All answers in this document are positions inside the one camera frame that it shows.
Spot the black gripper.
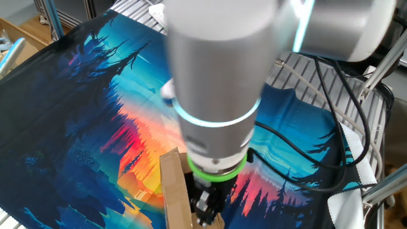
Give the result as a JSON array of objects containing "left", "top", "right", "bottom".
[{"left": 186, "top": 173, "right": 238, "bottom": 227}]

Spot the brown cardboard box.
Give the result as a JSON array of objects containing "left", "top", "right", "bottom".
[{"left": 159, "top": 147, "right": 225, "bottom": 229}]

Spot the open cardboard box with clutter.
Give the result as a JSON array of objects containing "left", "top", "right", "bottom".
[{"left": 0, "top": 17, "right": 48, "bottom": 80}]

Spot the colourful sunset print tablecloth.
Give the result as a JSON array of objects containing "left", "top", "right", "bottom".
[{"left": 0, "top": 9, "right": 378, "bottom": 229}]

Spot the white power strip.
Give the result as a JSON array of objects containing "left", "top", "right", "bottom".
[{"left": 148, "top": 3, "right": 168, "bottom": 32}]

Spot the green flange ring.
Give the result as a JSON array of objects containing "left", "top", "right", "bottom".
[{"left": 186, "top": 152, "right": 248, "bottom": 183}]

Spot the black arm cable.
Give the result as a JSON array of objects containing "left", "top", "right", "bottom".
[{"left": 247, "top": 53, "right": 395, "bottom": 193}]

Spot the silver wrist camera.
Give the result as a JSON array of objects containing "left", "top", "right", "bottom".
[{"left": 160, "top": 78, "right": 176, "bottom": 103}]

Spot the aluminium frame post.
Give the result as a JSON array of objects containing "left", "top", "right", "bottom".
[
  {"left": 358, "top": 31, "right": 407, "bottom": 101},
  {"left": 44, "top": 0, "right": 66, "bottom": 41},
  {"left": 362, "top": 173, "right": 407, "bottom": 209}
]

